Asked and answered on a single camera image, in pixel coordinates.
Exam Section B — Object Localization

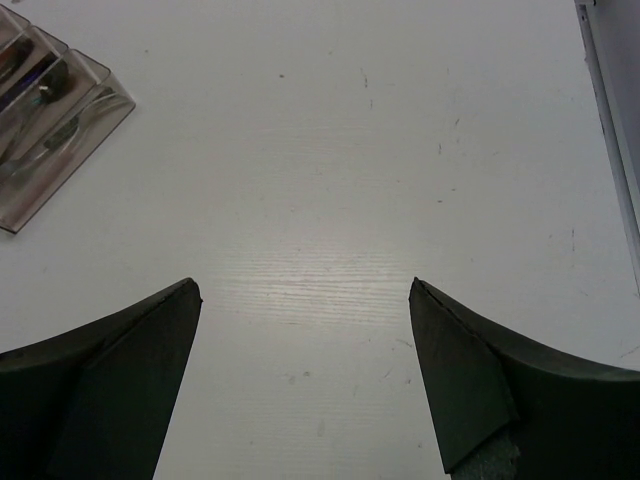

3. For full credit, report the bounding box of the black iridescent knife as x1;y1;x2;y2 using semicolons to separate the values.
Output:
1;38;34;75

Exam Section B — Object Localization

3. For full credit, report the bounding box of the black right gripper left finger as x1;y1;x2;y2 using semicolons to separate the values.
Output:
1;278;202;479

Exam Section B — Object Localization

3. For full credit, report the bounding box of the black spoon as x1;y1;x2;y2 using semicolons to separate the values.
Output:
38;61;73;104

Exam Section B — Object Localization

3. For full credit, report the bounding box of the clear acrylic utensil organizer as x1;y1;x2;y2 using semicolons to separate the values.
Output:
1;7;135;234

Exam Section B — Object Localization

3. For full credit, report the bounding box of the right side table rail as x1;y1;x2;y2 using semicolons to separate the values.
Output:
575;1;639;276

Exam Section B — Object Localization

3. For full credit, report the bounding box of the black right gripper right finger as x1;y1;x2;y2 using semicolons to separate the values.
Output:
409;280;639;479

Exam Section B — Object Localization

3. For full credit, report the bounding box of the pink handled fork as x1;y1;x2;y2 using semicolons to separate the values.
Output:
1;87;129;178

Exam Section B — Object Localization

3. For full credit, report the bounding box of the blue iridescent knife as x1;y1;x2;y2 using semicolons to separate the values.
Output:
0;69;41;112

